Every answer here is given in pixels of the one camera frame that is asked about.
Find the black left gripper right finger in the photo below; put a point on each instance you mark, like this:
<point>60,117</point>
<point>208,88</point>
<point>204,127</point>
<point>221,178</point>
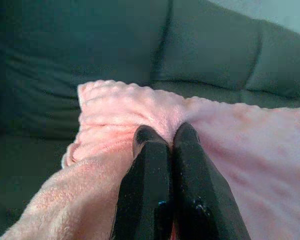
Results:
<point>197,195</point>

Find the pink dotted pillow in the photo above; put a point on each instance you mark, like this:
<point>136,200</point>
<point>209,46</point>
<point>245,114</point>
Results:
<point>252,162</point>

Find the grey green sofa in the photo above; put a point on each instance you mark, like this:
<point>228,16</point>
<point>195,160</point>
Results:
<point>90,50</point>

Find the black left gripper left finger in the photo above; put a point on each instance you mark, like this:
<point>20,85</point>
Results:
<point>145,187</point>

